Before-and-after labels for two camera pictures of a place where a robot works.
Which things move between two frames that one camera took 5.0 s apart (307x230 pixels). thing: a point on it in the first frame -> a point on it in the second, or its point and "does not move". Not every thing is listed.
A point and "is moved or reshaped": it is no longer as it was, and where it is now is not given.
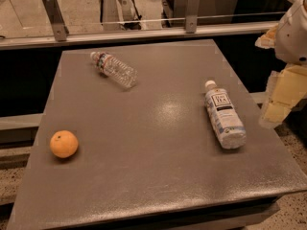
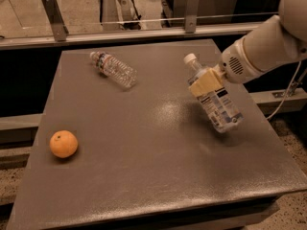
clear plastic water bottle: x=113 y=67 does not move
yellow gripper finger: x=286 y=89 -> x=235 y=66
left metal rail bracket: x=56 y=16 does not move
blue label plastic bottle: x=229 y=126 is moved or reshaped
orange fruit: x=63 y=144 does not move
